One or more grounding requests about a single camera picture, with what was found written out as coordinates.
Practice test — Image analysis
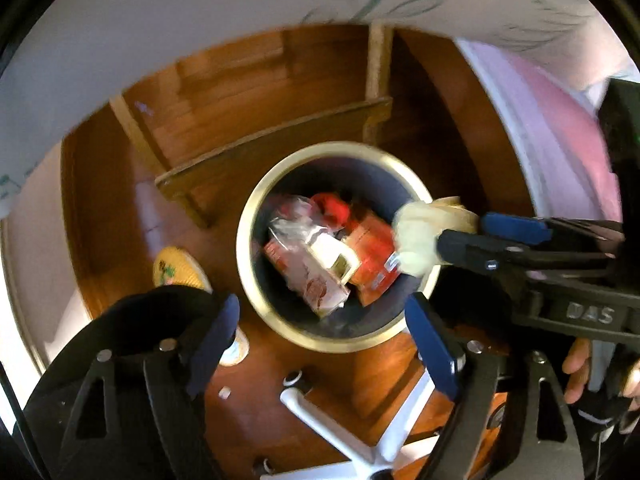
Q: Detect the dark round trash bin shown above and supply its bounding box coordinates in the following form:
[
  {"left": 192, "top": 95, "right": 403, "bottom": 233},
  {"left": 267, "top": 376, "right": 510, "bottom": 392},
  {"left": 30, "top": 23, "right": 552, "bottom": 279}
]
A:
[{"left": 235, "top": 142, "right": 438, "bottom": 353}]

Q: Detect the yellow slipper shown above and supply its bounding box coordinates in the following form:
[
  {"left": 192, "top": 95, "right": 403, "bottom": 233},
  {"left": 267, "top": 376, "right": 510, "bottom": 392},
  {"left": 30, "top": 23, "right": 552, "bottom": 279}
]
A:
[{"left": 152, "top": 246, "right": 213, "bottom": 292}]

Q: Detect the tree pattern tablecloth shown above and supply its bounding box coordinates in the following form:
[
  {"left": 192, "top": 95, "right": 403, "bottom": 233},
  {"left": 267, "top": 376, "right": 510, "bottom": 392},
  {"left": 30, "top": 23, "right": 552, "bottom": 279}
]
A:
[{"left": 1, "top": 0, "right": 639, "bottom": 214}]

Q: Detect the pink carton box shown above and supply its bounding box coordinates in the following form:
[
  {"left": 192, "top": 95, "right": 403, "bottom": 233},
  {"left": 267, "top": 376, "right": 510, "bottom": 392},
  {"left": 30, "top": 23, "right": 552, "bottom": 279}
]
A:
[{"left": 264, "top": 237, "right": 350, "bottom": 318}]

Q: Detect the wooden table frame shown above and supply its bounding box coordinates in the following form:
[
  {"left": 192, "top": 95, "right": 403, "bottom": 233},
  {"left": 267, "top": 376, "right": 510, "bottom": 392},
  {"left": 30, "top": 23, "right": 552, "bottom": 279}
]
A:
[{"left": 110, "top": 24, "right": 394, "bottom": 228}]

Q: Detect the white chair base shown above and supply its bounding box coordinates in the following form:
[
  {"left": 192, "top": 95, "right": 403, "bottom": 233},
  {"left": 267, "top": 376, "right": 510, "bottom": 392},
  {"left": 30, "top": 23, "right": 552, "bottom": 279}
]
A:
[{"left": 252, "top": 368, "right": 452, "bottom": 480}]

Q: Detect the person's right hand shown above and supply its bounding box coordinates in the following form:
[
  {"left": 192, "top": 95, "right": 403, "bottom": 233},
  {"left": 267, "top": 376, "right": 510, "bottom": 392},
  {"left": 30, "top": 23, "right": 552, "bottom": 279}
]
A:
[{"left": 561, "top": 337, "right": 640, "bottom": 413}]

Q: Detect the orange snack packet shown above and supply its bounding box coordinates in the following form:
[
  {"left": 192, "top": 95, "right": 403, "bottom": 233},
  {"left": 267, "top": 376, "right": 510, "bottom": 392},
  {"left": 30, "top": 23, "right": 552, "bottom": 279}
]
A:
[{"left": 344, "top": 209, "right": 400, "bottom": 307}]

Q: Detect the red paper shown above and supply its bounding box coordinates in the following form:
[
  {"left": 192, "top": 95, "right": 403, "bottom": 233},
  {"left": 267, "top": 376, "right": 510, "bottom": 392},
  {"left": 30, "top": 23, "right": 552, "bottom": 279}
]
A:
[{"left": 311, "top": 193, "right": 350, "bottom": 231}]

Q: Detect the pink bed blanket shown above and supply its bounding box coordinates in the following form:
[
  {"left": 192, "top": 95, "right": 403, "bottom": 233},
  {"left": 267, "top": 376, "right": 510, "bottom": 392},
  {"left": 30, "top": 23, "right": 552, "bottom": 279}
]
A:
[{"left": 454, "top": 39, "right": 623, "bottom": 221}]

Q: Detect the yellow paper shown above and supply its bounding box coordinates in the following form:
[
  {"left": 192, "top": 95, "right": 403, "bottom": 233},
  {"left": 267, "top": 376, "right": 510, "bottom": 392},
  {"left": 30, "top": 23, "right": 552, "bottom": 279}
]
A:
[{"left": 392, "top": 196, "right": 478, "bottom": 278}]

